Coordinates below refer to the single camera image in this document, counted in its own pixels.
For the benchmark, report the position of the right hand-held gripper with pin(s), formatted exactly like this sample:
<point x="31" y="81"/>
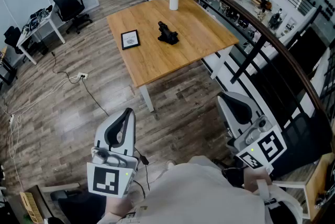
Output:
<point x="267" y="147"/>

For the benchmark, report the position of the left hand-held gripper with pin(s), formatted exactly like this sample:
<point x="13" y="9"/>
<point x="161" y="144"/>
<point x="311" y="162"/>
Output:
<point x="104" y="181"/>

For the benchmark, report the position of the black object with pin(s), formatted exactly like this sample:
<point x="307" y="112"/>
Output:
<point x="168" y="35"/>

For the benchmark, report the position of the person's right forearm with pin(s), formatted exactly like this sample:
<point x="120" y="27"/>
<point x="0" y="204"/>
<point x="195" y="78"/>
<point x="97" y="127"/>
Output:
<point x="252" y="181"/>

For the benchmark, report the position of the person's left forearm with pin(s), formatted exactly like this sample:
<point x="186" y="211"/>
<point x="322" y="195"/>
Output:
<point x="116" y="206"/>

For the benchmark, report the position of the person's shoe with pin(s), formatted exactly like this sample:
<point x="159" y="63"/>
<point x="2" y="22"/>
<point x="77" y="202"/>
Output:
<point x="170" y="164"/>

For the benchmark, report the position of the black waist device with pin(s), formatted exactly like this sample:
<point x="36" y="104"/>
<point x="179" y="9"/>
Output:
<point x="233" y="177"/>

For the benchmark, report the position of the black railing with wooden handrail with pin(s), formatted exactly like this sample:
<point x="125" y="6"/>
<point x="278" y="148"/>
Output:
<point x="282" y="49"/>

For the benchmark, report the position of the person's white shirt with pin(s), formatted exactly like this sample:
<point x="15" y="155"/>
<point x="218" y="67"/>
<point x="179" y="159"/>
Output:
<point x="199" y="191"/>

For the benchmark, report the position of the black framed leaf picture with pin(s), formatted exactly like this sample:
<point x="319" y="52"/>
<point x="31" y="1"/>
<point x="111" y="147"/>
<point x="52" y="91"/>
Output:
<point x="130" y="39"/>

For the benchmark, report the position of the white power strip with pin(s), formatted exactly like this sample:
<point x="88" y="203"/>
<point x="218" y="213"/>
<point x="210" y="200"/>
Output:
<point x="12" y="118"/>

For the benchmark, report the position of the wooden side table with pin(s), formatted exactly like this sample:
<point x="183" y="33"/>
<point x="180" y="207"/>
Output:
<point x="318" y="181"/>

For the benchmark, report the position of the yellow wooden crate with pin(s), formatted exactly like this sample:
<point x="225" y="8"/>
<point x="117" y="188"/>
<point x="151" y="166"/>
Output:
<point x="30" y="206"/>

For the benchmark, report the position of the white vase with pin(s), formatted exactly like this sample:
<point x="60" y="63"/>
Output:
<point x="173" y="1"/>

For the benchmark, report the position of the white desk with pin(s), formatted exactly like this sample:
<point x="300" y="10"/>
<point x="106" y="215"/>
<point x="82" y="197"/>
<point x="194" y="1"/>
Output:
<point x="48" y="22"/>

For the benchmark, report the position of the black office chair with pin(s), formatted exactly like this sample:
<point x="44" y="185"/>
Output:
<point x="68" y="4"/>
<point x="13" y="38"/>

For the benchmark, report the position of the white wall socket box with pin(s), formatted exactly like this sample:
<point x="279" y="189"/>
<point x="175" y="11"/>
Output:
<point x="82" y="75"/>

